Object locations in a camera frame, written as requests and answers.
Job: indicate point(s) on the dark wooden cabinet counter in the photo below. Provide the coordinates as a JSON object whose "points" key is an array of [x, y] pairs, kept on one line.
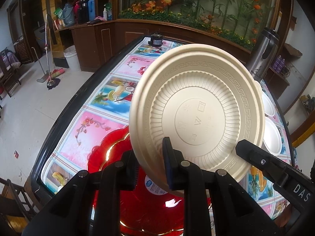
{"points": [[97, 44]]}

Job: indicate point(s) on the small black device on table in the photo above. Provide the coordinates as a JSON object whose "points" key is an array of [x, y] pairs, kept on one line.
{"points": [[156, 40]]}

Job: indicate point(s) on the blue container on counter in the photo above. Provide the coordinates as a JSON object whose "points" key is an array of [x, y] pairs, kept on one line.
{"points": [[91, 7]]}

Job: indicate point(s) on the white plastic bucket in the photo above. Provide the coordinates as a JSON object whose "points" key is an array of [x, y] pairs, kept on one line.
{"points": [[72, 59]]}

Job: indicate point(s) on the wooden chair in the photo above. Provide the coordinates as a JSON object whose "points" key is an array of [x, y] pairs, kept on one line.
{"points": [[16, 209]]}

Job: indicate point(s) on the beige plastic bowl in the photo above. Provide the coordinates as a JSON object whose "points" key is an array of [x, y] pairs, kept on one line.
{"points": [[205, 101]]}

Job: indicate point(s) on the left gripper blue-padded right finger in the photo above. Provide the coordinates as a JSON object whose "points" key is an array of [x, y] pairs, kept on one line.
{"points": [[183, 175]]}

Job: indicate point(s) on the artificial flower display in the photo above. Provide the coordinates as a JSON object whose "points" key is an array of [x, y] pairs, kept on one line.
{"points": [[239, 21]]}

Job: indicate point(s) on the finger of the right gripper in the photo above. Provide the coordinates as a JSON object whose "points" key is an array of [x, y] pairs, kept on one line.
{"points": [[270, 165]]}

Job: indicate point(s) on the red scalloped glass plate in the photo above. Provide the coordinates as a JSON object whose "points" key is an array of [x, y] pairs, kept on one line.
{"points": [[147, 210]]}

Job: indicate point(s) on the white foam bowl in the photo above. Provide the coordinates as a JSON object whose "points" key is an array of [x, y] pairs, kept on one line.
{"points": [[268, 106], [272, 139]]}

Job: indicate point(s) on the colourful fruit pattern tablecloth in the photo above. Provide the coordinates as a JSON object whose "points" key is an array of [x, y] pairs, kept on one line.
{"points": [[100, 107]]}

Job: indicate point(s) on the stainless steel thermos jug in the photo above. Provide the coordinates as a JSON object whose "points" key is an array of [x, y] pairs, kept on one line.
{"points": [[263, 53]]}

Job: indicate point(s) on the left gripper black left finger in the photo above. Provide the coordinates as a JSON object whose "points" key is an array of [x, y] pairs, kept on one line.
{"points": [[119, 176]]}

